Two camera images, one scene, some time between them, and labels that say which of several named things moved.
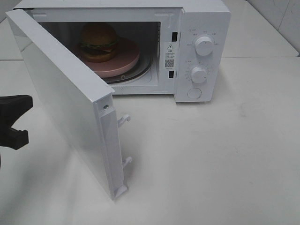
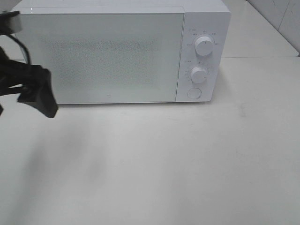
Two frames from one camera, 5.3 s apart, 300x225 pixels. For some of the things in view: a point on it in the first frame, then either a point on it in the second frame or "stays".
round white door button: x=194 y=93 stays
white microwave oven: x=182 y=47 stays
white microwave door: x=83 y=110 to x=108 y=57
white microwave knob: x=204 y=45 stays
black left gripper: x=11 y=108 to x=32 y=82
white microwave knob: x=198 y=74 stays
